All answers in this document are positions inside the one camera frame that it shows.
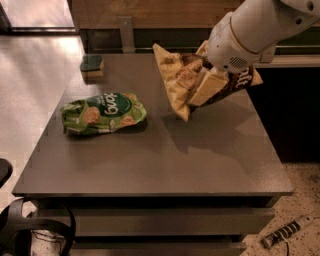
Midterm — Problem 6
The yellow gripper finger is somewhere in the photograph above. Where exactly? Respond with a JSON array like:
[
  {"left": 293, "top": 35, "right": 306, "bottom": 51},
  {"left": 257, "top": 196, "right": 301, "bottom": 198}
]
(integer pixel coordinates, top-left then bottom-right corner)
[
  {"left": 187, "top": 67, "right": 229, "bottom": 106},
  {"left": 196, "top": 40, "right": 208, "bottom": 56}
]

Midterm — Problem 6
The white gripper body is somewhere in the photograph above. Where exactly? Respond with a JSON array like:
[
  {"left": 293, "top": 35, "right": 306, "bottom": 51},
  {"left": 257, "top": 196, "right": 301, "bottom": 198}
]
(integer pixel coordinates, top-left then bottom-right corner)
[{"left": 206, "top": 12, "right": 261, "bottom": 73}]

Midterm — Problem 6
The brown chip bag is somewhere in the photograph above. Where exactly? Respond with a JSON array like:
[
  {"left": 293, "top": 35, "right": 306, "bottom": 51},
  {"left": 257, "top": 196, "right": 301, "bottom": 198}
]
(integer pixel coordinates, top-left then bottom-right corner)
[{"left": 153, "top": 44, "right": 263, "bottom": 121}]

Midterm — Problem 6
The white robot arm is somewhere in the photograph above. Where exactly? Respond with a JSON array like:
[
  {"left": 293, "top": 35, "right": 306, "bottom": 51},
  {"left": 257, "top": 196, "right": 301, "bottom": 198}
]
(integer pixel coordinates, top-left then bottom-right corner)
[{"left": 188, "top": 0, "right": 320, "bottom": 107}]

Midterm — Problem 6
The green yellow sponge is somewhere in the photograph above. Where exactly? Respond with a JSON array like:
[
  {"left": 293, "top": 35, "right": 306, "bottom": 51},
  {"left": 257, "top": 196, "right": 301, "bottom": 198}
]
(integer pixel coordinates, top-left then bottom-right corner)
[{"left": 80, "top": 54, "right": 104, "bottom": 78}]

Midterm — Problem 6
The green chip bag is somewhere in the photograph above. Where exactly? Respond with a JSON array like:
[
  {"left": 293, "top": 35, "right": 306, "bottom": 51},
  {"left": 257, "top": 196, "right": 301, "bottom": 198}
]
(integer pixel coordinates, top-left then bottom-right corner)
[{"left": 61, "top": 92, "right": 147, "bottom": 136}]

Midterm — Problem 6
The grey drawer cabinet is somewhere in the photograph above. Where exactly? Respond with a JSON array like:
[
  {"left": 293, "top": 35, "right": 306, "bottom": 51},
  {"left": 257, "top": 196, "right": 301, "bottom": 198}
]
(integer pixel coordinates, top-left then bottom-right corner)
[{"left": 13, "top": 54, "right": 293, "bottom": 256}]

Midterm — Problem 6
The white power strip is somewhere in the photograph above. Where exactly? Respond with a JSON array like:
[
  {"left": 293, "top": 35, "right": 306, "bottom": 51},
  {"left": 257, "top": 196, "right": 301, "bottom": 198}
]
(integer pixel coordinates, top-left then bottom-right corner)
[{"left": 261, "top": 215, "right": 314, "bottom": 249}]

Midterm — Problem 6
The black chair base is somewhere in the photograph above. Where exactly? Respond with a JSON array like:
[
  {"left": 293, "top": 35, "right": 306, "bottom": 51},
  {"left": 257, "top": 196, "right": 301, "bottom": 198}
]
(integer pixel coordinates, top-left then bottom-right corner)
[{"left": 0, "top": 158, "right": 77, "bottom": 256}]

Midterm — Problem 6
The right metal bracket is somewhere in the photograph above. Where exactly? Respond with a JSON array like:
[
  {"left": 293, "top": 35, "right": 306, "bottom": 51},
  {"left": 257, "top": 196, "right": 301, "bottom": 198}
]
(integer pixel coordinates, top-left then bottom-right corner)
[{"left": 260, "top": 45, "right": 276, "bottom": 63}]

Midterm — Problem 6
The metal bracket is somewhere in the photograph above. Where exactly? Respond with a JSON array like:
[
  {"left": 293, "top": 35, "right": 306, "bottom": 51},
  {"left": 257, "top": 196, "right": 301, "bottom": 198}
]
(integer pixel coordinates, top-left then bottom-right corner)
[
  {"left": 118, "top": 16, "right": 135, "bottom": 53},
  {"left": 260, "top": 45, "right": 276, "bottom": 63}
]

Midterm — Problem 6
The left metal bracket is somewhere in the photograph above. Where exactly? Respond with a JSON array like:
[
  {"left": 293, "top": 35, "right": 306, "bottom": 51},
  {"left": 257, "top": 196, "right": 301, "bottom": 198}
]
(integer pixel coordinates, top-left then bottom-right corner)
[{"left": 118, "top": 16, "right": 135, "bottom": 53}]

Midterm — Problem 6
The black power cable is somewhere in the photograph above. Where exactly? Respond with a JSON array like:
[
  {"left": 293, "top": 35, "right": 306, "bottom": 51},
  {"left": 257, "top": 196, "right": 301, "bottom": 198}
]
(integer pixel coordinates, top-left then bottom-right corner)
[{"left": 278, "top": 231, "right": 290, "bottom": 256}]

